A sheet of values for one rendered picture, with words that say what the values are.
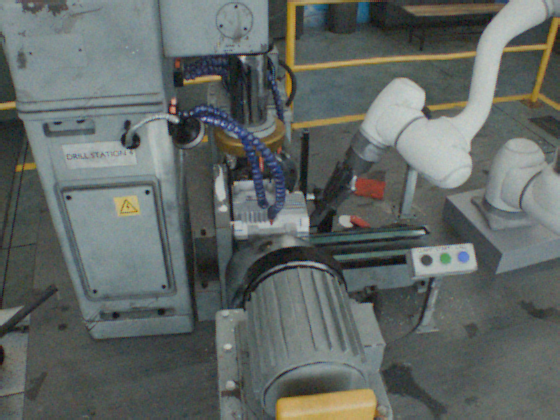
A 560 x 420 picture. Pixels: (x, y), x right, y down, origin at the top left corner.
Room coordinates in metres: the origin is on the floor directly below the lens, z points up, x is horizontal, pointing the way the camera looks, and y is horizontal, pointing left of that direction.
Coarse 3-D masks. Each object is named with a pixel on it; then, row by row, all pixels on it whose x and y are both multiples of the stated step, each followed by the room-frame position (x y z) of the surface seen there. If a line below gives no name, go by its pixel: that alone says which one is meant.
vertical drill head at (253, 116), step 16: (240, 64) 1.11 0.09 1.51; (256, 64) 1.12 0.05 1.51; (240, 80) 1.11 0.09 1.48; (256, 80) 1.11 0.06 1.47; (240, 96) 1.11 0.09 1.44; (256, 96) 1.11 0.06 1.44; (240, 112) 1.11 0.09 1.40; (256, 112) 1.11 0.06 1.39; (256, 128) 1.11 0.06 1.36; (272, 128) 1.13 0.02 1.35; (224, 144) 1.08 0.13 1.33; (240, 144) 1.07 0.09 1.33; (272, 144) 1.09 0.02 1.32
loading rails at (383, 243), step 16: (416, 224) 1.29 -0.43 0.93; (320, 240) 1.22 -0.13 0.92; (336, 240) 1.22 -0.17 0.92; (352, 240) 1.23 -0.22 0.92; (368, 240) 1.23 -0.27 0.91; (384, 240) 1.24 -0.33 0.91; (400, 240) 1.25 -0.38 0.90; (416, 240) 1.25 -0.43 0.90; (336, 256) 1.15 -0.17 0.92; (352, 256) 1.15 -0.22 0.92; (368, 256) 1.15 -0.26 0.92; (384, 256) 1.14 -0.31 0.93; (400, 256) 1.14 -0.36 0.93; (352, 272) 1.12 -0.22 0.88; (368, 272) 1.13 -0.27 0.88; (384, 272) 1.14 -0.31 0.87; (400, 272) 1.14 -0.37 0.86; (352, 288) 1.12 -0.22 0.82; (368, 288) 1.12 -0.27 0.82; (384, 288) 1.14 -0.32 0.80; (416, 288) 1.13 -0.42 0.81
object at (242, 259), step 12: (252, 240) 0.94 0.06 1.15; (264, 240) 0.93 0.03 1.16; (276, 240) 0.92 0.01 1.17; (288, 240) 0.93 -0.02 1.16; (300, 240) 0.94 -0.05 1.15; (240, 252) 0.92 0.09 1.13; (252, 252) 0.90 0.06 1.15; (264, 252) 0.89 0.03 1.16; (228, 264) 0.92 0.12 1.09; (240, 264) 0.88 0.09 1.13; (228, 276) 0.88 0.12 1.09; (240, 276) 0.84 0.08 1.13; (228, 288) 0.85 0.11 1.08; (240, 288) 0.81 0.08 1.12; (228, 300) 0.82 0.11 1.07; (240, 300) 0.77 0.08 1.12
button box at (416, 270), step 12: (408, 252) 1.00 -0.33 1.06; (420, 252) 0.98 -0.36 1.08; (432, 252) 0.99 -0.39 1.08; (456, 252) 0.99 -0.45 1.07; (468, 252) 0.99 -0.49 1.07; (408, 264) 0.99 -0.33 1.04; (420, 264) 0.96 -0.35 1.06; (432, 264) 0.96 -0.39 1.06; (444, 264) 0.96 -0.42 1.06; (456, 264) 0.97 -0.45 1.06; (468, 264) 0.97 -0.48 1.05; (420, 276) 0.95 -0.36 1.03; (432, 276) 0.97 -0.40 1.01
